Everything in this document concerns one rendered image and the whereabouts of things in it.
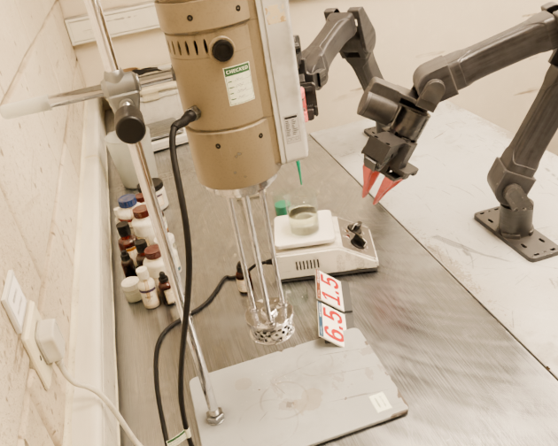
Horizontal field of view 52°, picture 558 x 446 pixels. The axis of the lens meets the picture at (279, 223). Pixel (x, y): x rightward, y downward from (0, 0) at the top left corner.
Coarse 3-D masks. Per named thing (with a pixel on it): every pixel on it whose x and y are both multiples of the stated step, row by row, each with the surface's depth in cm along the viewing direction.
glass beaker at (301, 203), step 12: (288, 192) 112; (300, 192) 113; (312, 192) 111; (288, 204) 109; (300, 204) 108; (312, 204) 109; (288, 216) 111; (300, 216) 109; (312, 216) 110; (300, 228) 110; (312, 228) 111
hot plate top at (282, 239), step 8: (280, 216) 120; (320, 216) 118; (328, 216) 117; (280, 224) 118; (288, 224) 117; (320, 224) 115; (328, 224) 115; (280, 232) 115; (288, 232) 114; (320, 232) 112; (328, 232) 112; (280, 240) 112; (288, 240) 112; (296, 240) 111; (304, 240) 111; (312, 240) 110; (320, 240) 110; (328, 240) 110; (280, 248) 111; (288, 248) 111
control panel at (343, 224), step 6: (342, 222) 120; (348, 222) 121; (342, 228) 117; (360, 228) 120; (366, 228) 121; (342, 234) 115; (348, 234) 116; (354, 234) 117; (360, 234) 118; (366, 234) 119; (342, 240) 113; (348, 240) 114; (366, 240) 117; (348, 246) 112; (354, 246) 113; (366, 246) 115; (372, 246) 116; (360, 252) 112; (366, 252) 112; (372, 252) 113
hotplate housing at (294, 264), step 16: (336, 224) 118; (336, 240) 113; (288, 256) 111; (304, 256) 111; (320, 256) 111; (336, 256) 111; (352, 256) 111; (368, 256) 112; (288, 272) 113; (304, 272) 113; (336, 272) 113; (352, 272) 113
